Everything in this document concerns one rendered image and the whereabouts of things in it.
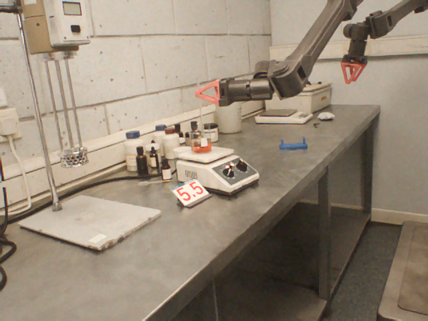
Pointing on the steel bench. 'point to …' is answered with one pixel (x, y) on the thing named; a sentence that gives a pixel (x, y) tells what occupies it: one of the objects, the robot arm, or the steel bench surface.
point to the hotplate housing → (184, 172)
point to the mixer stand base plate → (91, 221)
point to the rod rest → (293, 144)
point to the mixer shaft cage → (68, 156)
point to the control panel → (234, 172)
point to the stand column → (37, 111)
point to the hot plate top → (206, 155)
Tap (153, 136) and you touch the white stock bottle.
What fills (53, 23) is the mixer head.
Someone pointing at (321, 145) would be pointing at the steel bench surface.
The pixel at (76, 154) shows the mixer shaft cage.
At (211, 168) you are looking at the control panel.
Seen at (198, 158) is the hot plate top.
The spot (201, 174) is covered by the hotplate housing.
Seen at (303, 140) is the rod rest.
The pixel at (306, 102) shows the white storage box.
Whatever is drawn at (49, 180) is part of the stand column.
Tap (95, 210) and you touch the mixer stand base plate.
